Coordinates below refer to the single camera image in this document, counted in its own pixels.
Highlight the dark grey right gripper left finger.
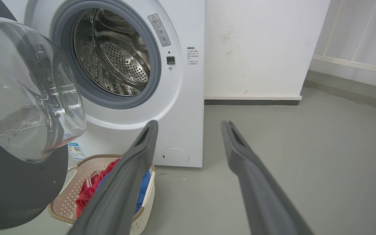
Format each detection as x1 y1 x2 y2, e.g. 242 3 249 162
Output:
67 120 159 235

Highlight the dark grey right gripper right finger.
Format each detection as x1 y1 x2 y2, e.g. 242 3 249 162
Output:
221 120 314 235

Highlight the white front-load washing machine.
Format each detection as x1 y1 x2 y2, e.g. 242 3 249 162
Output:
1 0 206 168

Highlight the washing machine door with glass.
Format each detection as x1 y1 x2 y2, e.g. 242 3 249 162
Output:
0 0 87 229

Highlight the grey rubber door gasket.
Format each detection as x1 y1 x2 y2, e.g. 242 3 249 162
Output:
51 0 162 109

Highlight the steel washing machine drum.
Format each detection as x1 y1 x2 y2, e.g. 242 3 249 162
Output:
74 8 151 96

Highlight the blue garment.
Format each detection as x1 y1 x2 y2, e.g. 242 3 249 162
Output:
135 170 151 214

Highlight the red garment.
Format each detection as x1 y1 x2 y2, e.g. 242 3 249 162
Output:
76 159 120 218

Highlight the cream perforated laundry basket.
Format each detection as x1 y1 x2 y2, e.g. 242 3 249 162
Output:
48 154 156 235

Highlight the blue energy label sticker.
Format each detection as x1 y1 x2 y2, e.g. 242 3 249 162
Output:
68 142 86 161

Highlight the round drain filter cover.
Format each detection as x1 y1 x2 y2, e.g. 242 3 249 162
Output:
162 148 189 165

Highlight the warning sticker label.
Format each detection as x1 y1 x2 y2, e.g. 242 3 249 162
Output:
148 14 171 47

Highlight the white railing fence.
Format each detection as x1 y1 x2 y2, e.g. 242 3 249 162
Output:
308 0 376 92

